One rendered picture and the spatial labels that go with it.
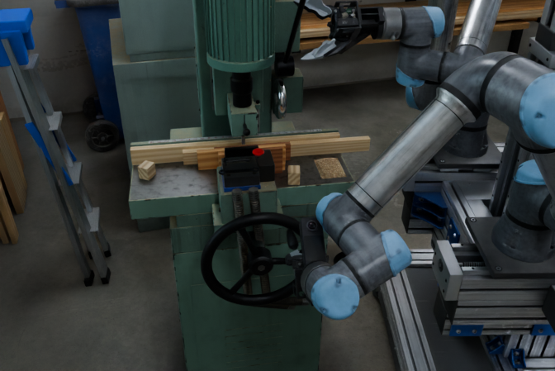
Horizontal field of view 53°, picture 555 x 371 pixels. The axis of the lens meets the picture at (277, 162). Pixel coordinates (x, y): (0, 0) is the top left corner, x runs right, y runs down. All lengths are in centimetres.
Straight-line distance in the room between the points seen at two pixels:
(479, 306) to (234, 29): 95
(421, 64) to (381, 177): 43
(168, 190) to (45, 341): 112
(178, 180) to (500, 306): 91
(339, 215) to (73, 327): 159
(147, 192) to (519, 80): 93
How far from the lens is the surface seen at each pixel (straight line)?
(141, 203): 147
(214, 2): 136
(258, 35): 137
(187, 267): 161
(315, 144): 160
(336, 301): 96
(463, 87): 108
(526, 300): 160
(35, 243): 292
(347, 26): 131
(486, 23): 150
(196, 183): 150
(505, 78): 104
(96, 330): 241
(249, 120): 149
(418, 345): 202
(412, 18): 138
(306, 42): 360
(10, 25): 209
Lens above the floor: 173
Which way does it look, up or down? 31 degrees down
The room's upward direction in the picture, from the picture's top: 1 degrees clockwise
